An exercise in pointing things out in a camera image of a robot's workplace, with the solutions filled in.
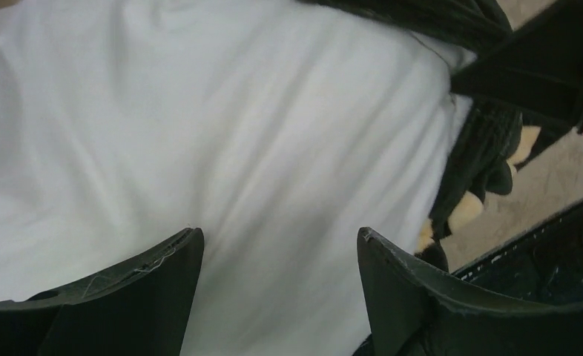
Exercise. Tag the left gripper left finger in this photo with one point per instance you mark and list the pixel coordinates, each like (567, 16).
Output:
(139, 306)

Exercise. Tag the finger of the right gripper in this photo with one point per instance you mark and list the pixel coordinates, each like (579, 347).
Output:
(539, 69)

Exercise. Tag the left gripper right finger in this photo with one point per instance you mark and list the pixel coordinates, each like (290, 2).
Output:
(417, 309)

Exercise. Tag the black pillowcase with beige flowers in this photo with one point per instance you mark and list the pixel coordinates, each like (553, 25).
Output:
(478, 147)

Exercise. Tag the white pillow insert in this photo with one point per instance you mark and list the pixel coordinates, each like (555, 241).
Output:
(278, 128)

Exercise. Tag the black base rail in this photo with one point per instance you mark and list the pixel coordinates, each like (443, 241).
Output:
(543, 265)

